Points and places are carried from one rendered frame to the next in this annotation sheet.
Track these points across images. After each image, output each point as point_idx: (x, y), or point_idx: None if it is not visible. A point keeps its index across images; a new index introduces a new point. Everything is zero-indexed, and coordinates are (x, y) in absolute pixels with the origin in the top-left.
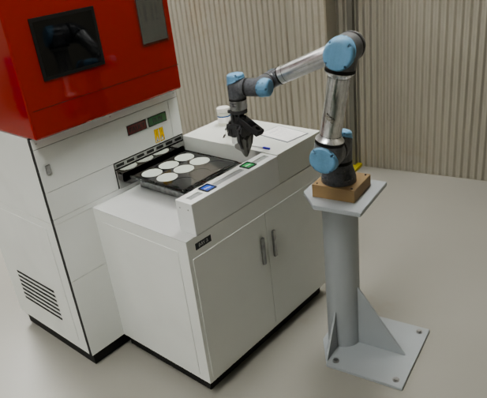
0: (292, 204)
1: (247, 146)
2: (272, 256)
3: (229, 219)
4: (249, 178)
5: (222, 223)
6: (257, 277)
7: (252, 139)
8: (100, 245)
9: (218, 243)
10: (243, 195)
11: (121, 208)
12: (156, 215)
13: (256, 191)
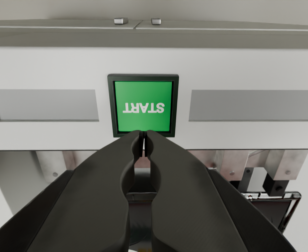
0: (29, 24)
1: (129, 175)
2: (130, 22)
3: (285, 33)
4: (199, 43)
5: None
6: (171, 22)
7: (37, 211)
8: None
9: None
10: (232, 37)
11: (300, 244)
12: None
13: (155, 35)
